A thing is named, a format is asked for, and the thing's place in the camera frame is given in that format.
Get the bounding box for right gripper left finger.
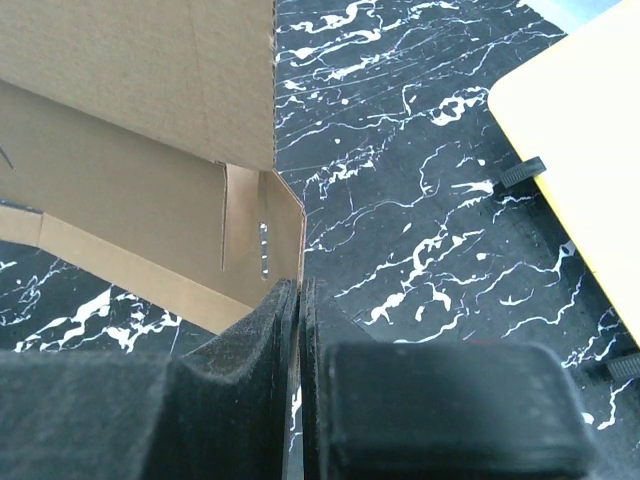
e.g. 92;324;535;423
1;280;298;479

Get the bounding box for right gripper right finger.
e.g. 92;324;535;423
299;280;598;479

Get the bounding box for brown cardboard box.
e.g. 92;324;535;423
1;1;306;333

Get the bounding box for white board yellow frame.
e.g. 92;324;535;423
488;1;639;340

